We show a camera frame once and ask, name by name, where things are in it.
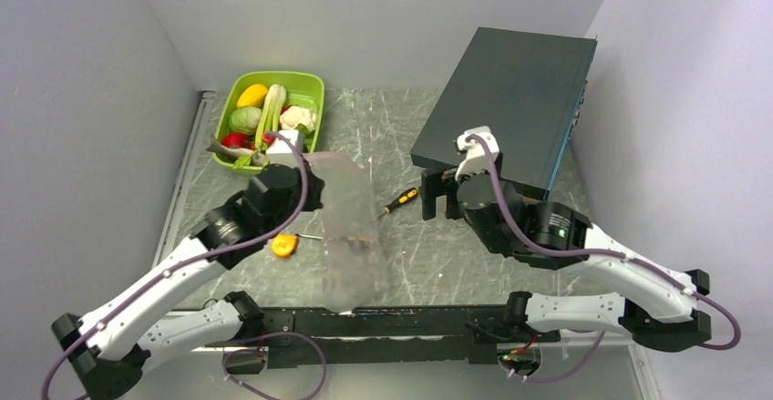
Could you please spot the grey fish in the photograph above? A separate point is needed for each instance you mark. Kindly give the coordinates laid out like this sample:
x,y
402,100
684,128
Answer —
x,y
239,157

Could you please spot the celery stalk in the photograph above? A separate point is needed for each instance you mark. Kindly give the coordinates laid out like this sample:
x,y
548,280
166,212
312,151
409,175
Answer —
x,y
271,108

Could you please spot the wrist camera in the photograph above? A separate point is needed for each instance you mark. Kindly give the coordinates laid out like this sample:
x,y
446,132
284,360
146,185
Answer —
x,y
284,143
478,146

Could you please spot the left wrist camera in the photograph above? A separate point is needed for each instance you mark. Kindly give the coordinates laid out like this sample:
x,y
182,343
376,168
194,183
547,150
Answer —
x,y
284,143

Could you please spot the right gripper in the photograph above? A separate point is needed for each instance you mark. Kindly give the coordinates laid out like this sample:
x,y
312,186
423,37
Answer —
x,y
436,183

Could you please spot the green plastic tray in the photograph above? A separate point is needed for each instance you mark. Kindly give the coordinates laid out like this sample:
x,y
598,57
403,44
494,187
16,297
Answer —
x,y
304,90

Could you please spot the black yellow screwdriver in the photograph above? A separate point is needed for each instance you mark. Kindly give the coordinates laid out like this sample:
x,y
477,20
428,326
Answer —
x,y
348,239
399,201

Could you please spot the red tomato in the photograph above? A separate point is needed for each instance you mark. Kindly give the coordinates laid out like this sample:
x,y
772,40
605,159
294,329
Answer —
x,y
237,140

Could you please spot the orange tape measure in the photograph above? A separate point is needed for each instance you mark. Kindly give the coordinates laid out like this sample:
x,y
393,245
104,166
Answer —
x,y
284,245

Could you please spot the white cauliflower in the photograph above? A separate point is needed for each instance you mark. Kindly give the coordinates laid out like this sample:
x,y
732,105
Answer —
x,y
295,116

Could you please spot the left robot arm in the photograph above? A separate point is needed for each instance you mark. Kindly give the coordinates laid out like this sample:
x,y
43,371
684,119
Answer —
x,y
112,347

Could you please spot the dark grey box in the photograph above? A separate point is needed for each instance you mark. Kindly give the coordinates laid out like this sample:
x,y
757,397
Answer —
x,y
527,89

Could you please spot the green cabbage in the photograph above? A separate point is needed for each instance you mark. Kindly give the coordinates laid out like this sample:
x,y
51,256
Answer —
x,y
245,120

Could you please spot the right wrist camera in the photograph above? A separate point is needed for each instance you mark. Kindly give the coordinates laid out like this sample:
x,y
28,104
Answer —
x,y
478,146

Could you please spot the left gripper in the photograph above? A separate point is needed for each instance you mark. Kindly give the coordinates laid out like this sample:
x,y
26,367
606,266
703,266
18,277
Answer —
x,y
316,187

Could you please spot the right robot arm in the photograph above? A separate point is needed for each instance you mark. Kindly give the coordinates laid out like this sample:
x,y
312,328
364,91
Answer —
x,y
655,306

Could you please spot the yellow lemon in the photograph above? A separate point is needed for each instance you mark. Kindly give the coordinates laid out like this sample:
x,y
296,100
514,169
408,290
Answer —
x,y
252,96

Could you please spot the aluminium frame rail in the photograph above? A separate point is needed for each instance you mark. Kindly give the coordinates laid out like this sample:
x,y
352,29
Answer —
x,y
183,179

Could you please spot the clear zip top bag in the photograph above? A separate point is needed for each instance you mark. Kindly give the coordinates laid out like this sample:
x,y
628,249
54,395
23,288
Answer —
x,y
355,274

